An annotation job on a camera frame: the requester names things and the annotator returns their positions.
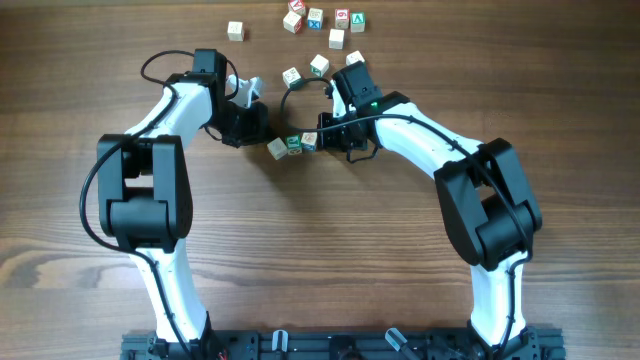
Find blue edged picture block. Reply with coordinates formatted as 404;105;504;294
300;132;318;152

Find yellow edged wooden block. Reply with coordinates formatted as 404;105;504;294
267;137;288;160

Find green letter J block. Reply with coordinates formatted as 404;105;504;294
285;135;303;155

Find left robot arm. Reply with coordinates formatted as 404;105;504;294
79;49;273;359

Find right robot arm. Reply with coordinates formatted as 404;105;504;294
318;62;542;359

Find green edged block lower left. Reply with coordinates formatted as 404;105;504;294
282;67;303;90

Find green edged block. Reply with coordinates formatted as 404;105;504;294
346;51;365;66
310;54;330;77
282;67;303;90

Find green edged block middle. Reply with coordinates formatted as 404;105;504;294
310;54;330;77

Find green edged block right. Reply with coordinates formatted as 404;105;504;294
346;51;365;66

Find plain wooden block centre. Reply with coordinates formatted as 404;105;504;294
329;29;345;50

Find plain wooden block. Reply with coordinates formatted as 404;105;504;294
227;21;244;42
329;29;345;50

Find plain wooden block far left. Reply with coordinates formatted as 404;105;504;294
227;21;244;42

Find green letter A block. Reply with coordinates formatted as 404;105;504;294
350;12;366;33

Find red edged wooden block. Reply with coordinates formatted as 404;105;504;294
283;11;303;34

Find red number 6 block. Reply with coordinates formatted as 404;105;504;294
335;8;350;29

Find blue X letter block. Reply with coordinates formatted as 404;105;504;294
307;8;323;30

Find red letter block top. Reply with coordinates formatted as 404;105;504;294
288;0;306;17

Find left black cable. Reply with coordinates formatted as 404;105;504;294
78;49;241;359

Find black cable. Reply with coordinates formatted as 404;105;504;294
78;49;241;359
279;76;534;359

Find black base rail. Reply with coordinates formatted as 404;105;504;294
119;327;567;360

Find right black cable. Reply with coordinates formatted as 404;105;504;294
279;76;534;359

